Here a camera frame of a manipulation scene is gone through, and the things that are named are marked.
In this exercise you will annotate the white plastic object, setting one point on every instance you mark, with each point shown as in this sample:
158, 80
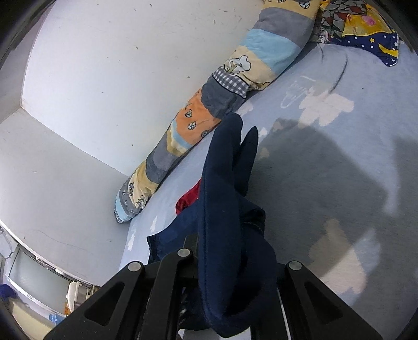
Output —
74, 296

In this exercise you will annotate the navy blue garment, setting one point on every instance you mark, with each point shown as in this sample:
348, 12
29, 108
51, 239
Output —
222, 212

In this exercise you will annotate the yellow and blue printed cloth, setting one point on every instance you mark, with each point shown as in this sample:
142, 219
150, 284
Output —
362, 29

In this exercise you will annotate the light blue bed sheet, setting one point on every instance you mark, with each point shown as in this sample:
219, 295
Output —
326, 157

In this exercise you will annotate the frosted glass window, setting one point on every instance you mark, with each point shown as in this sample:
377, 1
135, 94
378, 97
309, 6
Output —
36, 281

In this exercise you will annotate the small blue cloth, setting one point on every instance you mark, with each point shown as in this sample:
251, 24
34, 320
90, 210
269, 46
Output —
8, 291

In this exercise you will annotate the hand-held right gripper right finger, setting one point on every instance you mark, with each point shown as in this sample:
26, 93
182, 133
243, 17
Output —
298, 274

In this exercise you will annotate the red cloth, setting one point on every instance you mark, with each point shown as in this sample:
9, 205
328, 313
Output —
189, 199

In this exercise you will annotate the long patchwork pillow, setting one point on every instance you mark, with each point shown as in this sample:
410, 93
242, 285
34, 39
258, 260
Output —
196, 117

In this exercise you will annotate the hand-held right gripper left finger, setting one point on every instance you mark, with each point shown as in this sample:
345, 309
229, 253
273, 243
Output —
174, 264

